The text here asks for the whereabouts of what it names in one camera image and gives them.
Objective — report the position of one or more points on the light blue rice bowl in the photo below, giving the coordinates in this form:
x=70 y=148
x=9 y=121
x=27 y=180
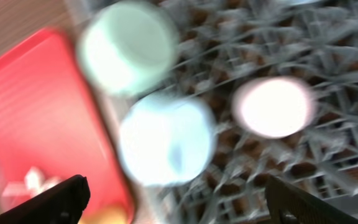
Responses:
x=166 y=140

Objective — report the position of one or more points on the mint green bowl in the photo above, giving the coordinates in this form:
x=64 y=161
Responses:
x=128 y=48

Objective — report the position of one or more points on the white plastic fork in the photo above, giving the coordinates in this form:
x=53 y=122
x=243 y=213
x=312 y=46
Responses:
x=34 y=183

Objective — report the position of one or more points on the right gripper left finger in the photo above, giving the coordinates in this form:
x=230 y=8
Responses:
x=62 y=204

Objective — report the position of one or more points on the yellow plastic cup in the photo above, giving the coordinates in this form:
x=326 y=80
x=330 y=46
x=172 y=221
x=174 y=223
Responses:
x=110 y=214

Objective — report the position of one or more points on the white plastic cup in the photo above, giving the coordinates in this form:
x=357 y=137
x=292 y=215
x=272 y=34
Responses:
x=275 y=107

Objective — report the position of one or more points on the red serving tray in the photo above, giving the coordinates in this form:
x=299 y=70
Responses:
x=49 y=121

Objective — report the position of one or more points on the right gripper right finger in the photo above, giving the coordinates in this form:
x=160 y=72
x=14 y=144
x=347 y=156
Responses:
x=289 y=204

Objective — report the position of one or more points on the grey dishwasher rack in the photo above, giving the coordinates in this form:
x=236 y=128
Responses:
x=225 y=44

